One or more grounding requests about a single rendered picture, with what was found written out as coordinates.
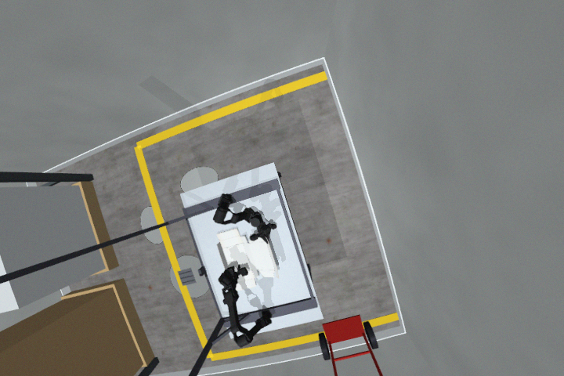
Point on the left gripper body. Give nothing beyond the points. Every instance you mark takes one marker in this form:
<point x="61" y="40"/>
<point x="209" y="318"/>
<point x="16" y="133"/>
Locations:
<point x="254" y="237"/>

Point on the black metal frame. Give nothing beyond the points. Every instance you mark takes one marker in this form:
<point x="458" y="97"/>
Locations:
<point x="211" y="341"/>

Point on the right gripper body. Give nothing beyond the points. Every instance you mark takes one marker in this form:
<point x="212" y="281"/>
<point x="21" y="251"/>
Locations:
<point x="242" y="271"/>

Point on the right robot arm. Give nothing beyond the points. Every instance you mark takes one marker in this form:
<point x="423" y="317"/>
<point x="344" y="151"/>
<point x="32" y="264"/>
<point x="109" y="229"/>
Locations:
<point x="230" y="298"/>

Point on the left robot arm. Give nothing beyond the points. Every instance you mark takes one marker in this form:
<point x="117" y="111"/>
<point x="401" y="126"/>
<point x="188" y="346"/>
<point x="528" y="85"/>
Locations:
<point x="246" y="214"/>

